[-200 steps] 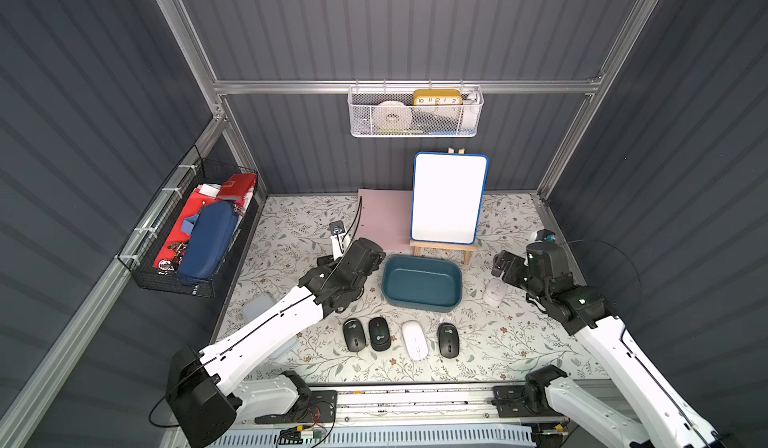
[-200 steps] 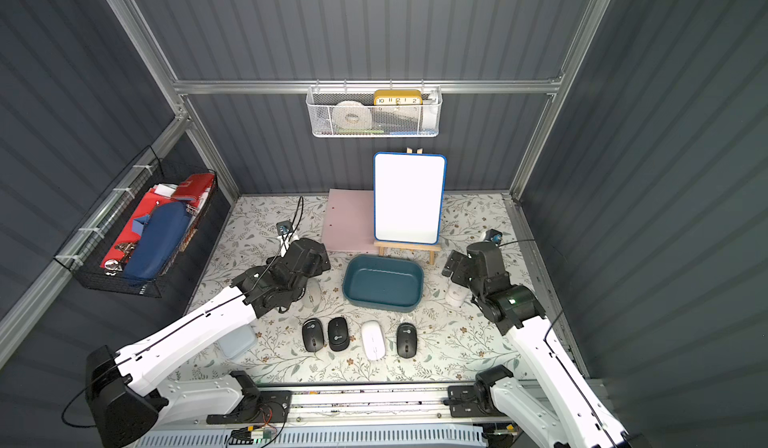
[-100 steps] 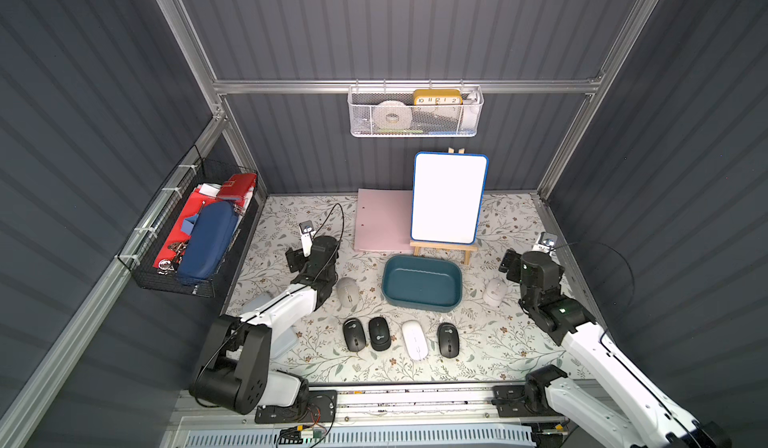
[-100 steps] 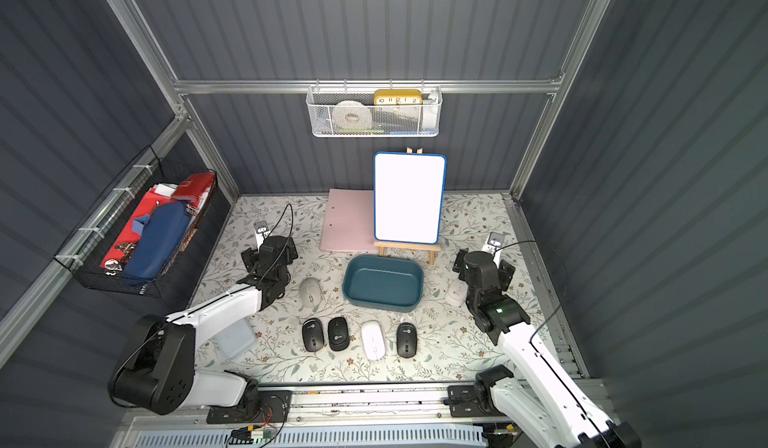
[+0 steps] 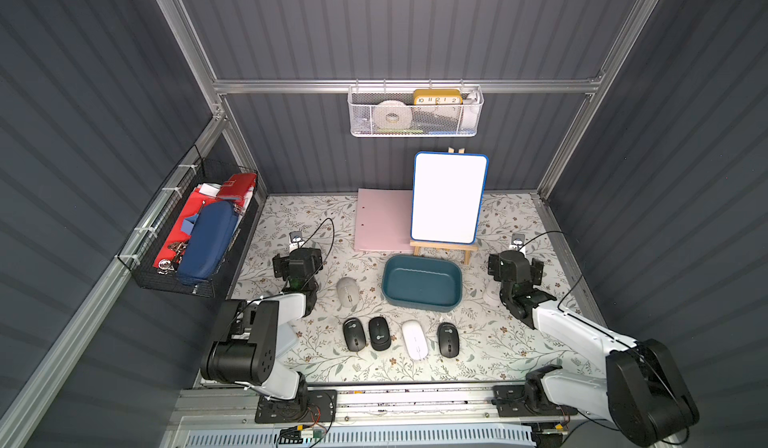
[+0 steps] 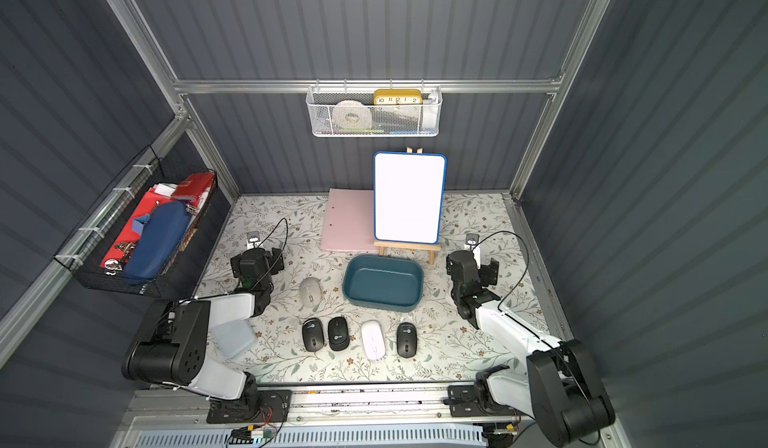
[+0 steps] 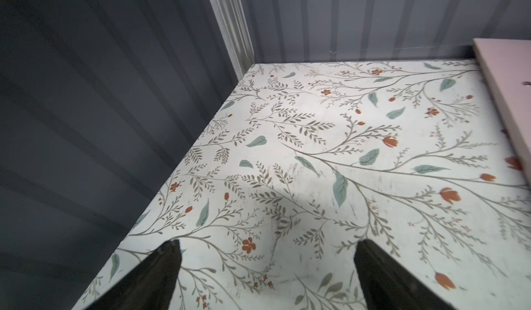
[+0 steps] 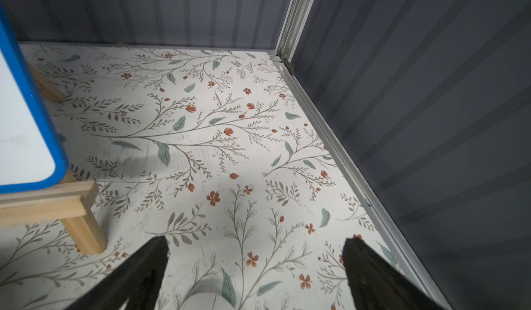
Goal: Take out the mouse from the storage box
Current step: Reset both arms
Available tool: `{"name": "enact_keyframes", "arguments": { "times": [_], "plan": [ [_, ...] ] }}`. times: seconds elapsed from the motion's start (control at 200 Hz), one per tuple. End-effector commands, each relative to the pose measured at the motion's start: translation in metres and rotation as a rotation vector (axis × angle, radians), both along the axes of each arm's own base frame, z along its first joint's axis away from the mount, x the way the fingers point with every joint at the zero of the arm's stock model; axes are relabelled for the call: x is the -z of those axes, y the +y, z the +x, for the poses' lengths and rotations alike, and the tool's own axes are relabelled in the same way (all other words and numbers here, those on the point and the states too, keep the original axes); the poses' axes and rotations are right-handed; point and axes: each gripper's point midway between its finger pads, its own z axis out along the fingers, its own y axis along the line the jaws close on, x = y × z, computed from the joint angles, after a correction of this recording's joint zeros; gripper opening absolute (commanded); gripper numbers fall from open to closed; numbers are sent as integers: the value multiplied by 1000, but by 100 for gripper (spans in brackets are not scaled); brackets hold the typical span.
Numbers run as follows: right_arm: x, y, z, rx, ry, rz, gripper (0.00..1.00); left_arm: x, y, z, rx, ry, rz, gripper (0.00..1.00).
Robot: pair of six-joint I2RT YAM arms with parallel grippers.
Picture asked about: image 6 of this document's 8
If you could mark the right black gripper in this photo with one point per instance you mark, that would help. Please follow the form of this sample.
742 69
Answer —
470 265

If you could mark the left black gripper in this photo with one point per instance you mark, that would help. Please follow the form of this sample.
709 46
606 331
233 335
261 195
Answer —
257 259

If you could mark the light grey white mouse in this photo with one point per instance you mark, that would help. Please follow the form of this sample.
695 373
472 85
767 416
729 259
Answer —
310 292

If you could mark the teal plastic storage box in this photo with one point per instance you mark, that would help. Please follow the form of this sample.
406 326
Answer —
377 282

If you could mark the black mouse with logo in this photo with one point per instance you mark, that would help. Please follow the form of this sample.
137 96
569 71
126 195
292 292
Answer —
338 334

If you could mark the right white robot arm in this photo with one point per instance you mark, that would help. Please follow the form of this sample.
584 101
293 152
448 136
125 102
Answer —
560 388

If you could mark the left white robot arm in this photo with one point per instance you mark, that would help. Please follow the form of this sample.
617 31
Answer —
170 347

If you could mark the floral table mat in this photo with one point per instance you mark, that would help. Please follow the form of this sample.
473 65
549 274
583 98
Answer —
449 348

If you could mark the pink paper folder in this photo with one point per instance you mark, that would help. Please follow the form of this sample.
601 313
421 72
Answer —
349 222

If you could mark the light blue grey pad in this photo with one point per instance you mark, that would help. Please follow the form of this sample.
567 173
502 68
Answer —
234 338

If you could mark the red package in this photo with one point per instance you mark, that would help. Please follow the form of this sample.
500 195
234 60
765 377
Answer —
194 191

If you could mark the navy blue pouch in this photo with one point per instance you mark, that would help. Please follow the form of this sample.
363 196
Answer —
160 237

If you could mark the white tape roll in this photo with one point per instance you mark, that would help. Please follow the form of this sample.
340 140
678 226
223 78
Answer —
351 115

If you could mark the yellow clock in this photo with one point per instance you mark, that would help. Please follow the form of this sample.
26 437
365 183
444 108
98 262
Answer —
398 97

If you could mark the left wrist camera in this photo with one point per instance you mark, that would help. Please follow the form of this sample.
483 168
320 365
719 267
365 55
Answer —
253 240

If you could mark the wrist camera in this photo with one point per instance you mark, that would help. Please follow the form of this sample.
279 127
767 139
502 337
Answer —
253 240
472 241

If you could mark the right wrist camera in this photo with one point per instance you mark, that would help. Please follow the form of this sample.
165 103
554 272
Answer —
472 241

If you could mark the white board blue frame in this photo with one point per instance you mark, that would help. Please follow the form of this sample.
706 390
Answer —
410 198

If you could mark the black wire side basket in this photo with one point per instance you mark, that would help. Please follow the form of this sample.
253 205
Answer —
82 254

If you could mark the white wire wall basket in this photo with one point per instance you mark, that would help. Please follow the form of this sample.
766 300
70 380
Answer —
387 121

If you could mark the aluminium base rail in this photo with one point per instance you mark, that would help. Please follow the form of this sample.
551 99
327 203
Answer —
410 414

